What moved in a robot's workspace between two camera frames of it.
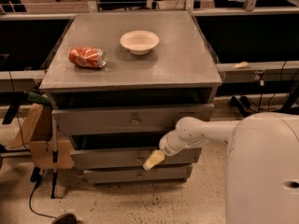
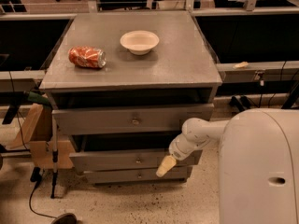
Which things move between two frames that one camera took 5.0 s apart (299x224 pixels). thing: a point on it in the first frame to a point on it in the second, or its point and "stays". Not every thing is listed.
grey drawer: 136,158 stays
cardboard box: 37,132 stays
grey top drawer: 72,121 stays
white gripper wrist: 168,146 to 179,148
